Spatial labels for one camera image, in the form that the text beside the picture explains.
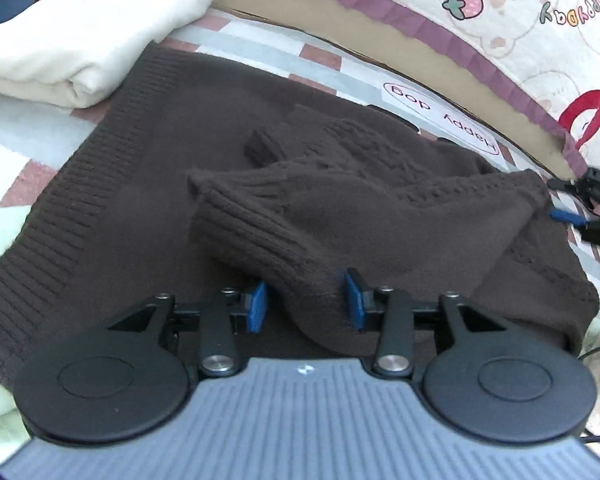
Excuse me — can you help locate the cream folded garment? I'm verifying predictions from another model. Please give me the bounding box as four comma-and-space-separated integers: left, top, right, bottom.
0, 0, 223, 109

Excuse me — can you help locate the brown knitted sweater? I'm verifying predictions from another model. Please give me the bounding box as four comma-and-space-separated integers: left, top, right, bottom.
0, 42, 600, 386

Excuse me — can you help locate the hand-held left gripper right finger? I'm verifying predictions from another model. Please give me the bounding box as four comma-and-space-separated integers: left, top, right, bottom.
342, 267, 508, 380

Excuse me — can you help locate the checkered dog print rug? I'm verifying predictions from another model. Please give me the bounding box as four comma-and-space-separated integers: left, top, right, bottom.
0, 5, 600, 311

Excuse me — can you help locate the black cable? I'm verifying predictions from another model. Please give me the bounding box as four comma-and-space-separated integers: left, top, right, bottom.
577, 340, 600, 446

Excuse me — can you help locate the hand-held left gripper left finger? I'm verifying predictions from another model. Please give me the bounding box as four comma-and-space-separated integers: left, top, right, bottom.
107, 281, 269, 379

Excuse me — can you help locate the bear print bedspread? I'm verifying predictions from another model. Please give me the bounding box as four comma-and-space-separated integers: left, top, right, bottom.
220, 0, 600, 171

